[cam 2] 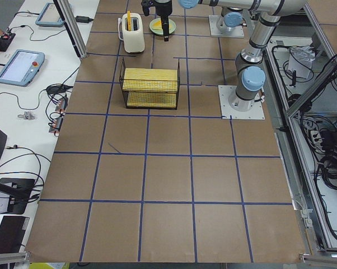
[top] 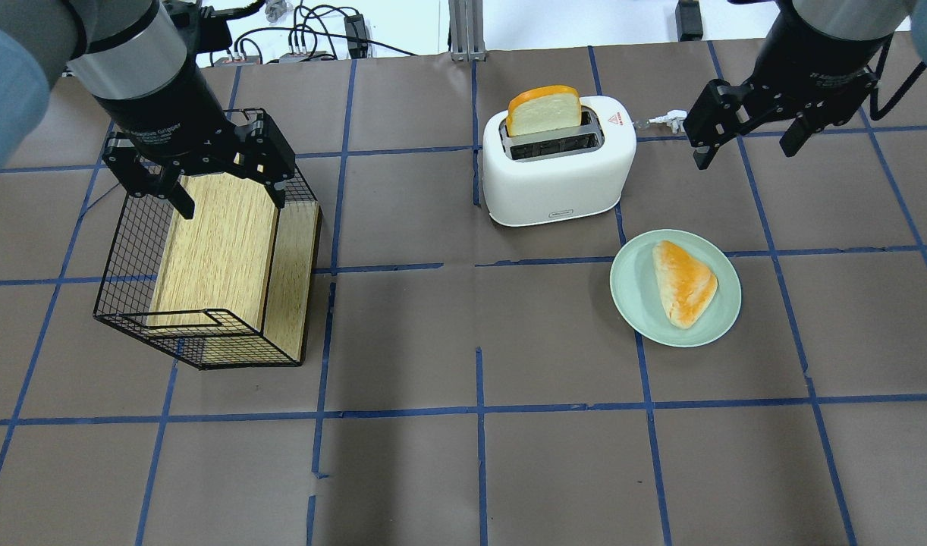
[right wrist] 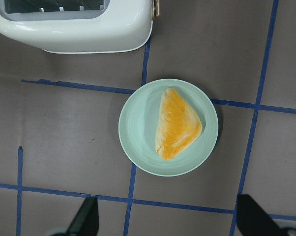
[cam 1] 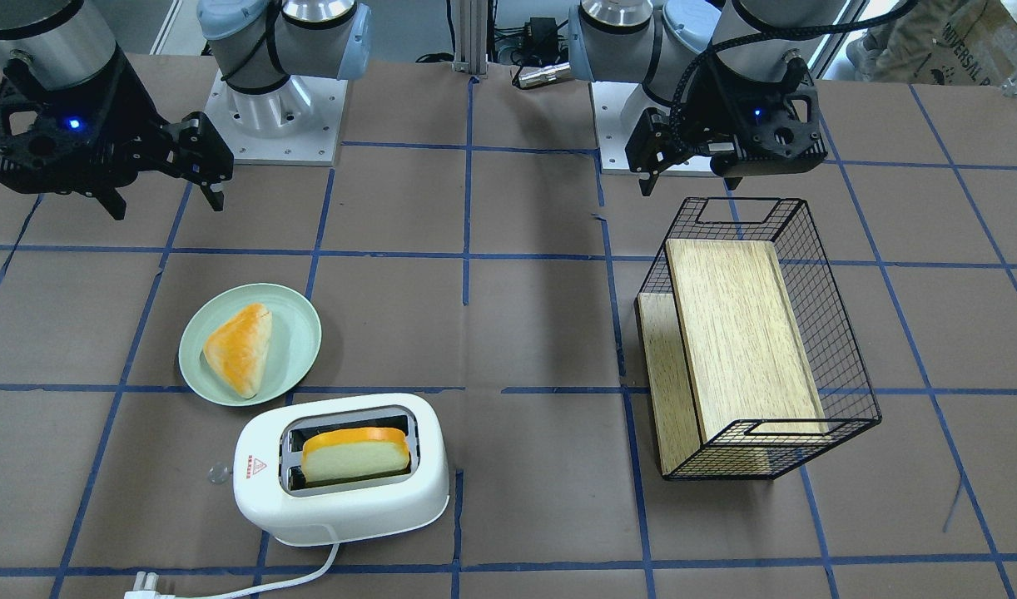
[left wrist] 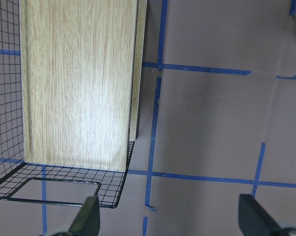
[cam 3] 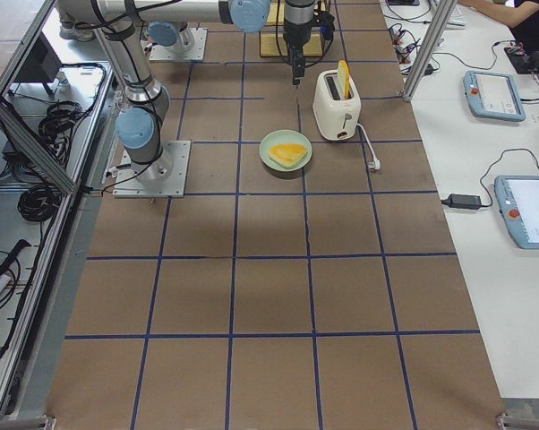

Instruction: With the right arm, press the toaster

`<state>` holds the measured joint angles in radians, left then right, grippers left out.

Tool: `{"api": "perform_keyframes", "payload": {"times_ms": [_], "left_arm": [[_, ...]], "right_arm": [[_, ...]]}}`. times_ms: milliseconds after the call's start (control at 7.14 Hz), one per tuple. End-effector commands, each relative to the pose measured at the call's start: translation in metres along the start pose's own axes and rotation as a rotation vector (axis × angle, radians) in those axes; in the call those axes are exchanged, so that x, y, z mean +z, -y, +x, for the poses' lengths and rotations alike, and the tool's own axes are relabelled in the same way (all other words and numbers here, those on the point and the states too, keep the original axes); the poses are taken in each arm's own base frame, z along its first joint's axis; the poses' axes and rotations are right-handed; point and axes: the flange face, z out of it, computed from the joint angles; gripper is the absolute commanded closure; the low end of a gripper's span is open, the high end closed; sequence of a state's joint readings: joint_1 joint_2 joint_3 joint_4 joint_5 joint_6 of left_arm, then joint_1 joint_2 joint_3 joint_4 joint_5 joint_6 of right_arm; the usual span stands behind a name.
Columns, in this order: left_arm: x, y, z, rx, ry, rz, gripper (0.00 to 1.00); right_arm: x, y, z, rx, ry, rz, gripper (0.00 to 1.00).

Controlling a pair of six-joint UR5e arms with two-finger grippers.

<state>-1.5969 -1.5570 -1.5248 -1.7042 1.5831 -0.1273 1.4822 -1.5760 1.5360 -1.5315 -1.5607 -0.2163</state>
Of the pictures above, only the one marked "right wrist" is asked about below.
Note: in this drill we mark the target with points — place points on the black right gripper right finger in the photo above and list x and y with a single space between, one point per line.
252 220

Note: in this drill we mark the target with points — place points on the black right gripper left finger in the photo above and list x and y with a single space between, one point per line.
86 220

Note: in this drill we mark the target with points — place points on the white two-slot toaster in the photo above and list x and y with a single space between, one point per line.
79 26

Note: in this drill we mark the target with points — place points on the light green round plate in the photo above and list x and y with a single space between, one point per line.
138 124

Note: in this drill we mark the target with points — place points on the triangular golden bread pastry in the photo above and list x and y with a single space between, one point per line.
179 126

